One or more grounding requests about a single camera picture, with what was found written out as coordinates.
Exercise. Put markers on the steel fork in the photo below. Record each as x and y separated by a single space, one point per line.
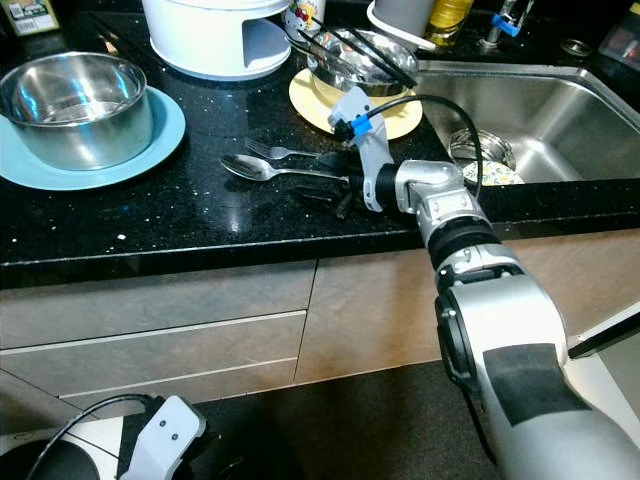
265 150

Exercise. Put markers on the large steel pot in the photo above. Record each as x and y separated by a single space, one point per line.
80 135

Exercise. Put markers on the yellow plate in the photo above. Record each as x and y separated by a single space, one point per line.
315 105

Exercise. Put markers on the white lemon print plate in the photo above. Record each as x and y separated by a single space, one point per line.
500 175

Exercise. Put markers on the yellow tea tin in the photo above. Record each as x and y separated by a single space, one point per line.
32 15

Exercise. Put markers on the clear plastic container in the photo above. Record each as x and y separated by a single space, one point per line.
620 40

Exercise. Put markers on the white printed mug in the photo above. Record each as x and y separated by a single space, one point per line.
303 18

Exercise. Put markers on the stainless steel sink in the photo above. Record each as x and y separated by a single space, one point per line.
570 120

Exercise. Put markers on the round steel sink plug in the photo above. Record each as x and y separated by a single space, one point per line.
574 46

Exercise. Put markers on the yellow oil bottle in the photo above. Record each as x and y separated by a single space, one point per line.
448 15

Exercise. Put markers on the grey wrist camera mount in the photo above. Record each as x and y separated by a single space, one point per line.
375 150
165 435

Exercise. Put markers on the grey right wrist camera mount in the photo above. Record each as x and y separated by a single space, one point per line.
375 150

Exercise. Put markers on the brown cabinet door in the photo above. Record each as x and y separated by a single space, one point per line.
370 300

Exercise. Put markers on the steel spoon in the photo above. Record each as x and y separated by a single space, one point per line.
245 168

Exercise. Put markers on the clear glass jar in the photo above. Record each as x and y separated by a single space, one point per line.
475 145

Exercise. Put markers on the light blue plate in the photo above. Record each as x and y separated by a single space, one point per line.
165 135

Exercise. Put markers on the white tiered storage rack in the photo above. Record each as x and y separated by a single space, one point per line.
210 40

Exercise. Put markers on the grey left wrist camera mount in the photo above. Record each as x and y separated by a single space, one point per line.
165 435

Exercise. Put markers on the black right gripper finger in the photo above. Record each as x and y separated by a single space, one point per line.
328 198
338 162

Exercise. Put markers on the grey drawer front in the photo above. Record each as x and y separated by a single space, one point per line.
190 388
150 305
150 355

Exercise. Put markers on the blue faucet clip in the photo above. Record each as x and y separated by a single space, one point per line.
506 25

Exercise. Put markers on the chrome faucet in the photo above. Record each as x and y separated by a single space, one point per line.
508 10

